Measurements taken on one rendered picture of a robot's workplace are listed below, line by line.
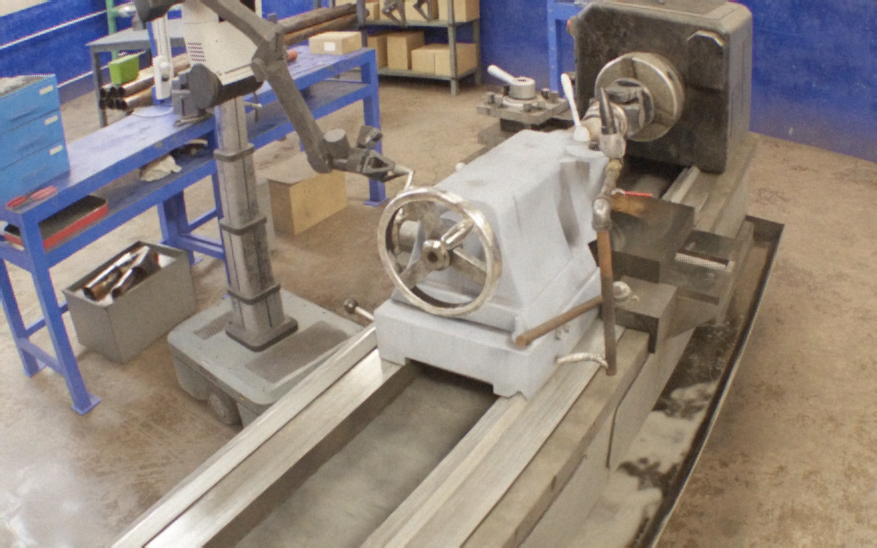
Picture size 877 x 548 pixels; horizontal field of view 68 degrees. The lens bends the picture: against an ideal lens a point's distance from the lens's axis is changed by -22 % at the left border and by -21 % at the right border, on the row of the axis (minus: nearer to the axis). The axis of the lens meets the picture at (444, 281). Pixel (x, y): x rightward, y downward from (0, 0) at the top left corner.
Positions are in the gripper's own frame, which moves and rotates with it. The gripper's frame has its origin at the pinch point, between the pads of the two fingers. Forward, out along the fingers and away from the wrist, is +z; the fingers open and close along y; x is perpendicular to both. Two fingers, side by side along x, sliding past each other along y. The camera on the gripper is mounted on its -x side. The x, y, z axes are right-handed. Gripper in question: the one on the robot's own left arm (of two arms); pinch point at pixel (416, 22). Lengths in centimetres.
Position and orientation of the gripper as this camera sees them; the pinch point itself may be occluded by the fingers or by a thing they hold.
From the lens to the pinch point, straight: 208.1
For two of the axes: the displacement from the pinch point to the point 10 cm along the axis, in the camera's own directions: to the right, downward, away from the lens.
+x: -6.4, 1.9, 7.5
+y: 6.4, -4.0, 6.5
